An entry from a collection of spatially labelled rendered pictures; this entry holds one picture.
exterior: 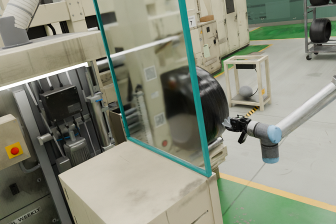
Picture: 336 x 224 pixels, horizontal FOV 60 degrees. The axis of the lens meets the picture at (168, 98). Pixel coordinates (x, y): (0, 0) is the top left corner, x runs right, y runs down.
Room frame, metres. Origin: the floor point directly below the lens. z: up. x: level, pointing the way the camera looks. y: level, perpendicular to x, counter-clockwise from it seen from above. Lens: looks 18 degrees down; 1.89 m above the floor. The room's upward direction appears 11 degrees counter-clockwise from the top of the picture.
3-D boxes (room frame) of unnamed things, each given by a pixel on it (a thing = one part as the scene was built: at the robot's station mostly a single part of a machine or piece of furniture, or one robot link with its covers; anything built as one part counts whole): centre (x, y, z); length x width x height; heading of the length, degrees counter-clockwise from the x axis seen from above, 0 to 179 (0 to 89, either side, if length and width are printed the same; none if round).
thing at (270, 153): (1.41, -0.50, 1.00); 0.12 x 0.09 x 0.12; 164
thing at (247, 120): (1.54, -0.39, 1.12); 0.12 x 0.08 x 0.09; 36
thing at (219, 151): (1.72, -0.17, 0.84); 0.36 x 0.09 x 0.06; 126
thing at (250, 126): (1.47, -0.44, 1.12); 0.10 x 0.05 x 0.09; 126
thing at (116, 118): (2.01, 0.32, 1.05); 0.20 x 0.15 x 0.30; 126
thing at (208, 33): (6.76, -0.94, 0.62); 0.91 x 0.58 x 1.25; 136
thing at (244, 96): (4.47, -1.31, 0.40); 0.60 x 0.35 x 0.80; 46
